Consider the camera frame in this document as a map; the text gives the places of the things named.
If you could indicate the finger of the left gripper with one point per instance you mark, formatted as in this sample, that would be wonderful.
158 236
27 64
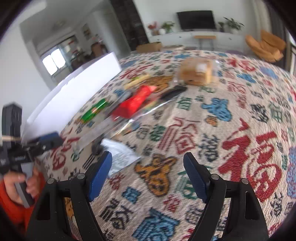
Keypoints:
46 142

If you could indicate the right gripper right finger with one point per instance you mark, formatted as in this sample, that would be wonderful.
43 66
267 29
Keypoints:
245 220

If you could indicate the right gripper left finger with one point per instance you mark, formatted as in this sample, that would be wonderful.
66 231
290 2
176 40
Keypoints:
49 218

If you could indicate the red snack packet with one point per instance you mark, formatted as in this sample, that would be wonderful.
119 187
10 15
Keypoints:
127 108

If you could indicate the orange sleeve forearm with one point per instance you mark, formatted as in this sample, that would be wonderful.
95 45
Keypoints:
11 202

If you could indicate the person's left hand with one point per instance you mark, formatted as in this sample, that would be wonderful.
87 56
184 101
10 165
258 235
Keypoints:
20 185

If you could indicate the white cardboard box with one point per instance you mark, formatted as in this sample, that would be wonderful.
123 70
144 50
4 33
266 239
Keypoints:
66 99

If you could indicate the green snack packet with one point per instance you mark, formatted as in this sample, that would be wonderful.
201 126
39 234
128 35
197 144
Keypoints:
94 110

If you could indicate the white triangular snack packet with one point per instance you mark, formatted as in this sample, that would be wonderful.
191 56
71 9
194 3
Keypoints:
122 155

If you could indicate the clear plastic snack bag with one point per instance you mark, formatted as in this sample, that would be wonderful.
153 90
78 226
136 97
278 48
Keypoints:
111 122

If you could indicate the patterned woven tablecloth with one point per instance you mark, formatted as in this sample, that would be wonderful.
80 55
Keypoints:
240 126

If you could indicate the pale yellow snack bar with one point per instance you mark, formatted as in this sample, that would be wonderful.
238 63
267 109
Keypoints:
137 80

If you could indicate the black snack wrapper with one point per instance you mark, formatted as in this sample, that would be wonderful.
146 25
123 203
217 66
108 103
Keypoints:
173 92

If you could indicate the dark tall display cabinet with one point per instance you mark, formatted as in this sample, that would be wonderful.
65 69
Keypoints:
130 22

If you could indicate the brown cardboard box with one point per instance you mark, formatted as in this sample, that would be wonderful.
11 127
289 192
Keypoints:
149 47

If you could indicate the packaged bread loaf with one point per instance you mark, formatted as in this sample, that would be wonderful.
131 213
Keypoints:
198 71

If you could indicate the red flowers in vase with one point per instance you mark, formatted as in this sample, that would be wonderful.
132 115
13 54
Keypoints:
153 28

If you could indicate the white round vase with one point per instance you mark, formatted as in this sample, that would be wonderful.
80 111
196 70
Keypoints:
162 31

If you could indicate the green plant left of tv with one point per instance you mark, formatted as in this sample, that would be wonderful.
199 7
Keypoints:
168 26

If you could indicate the orange butterfly chair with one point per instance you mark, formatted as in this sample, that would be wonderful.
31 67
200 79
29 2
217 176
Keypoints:
270 47

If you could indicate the white tv cabinet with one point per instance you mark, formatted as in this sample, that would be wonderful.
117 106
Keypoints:
224 41

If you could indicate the small wooden stool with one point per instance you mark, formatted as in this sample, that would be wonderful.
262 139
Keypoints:
202 38

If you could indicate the large green potted plant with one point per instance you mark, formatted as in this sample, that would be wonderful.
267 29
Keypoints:
233 25

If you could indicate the small potted plant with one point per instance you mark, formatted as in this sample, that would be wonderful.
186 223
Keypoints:
221 27

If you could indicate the black flat screen television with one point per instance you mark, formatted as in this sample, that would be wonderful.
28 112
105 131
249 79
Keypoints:
196 20

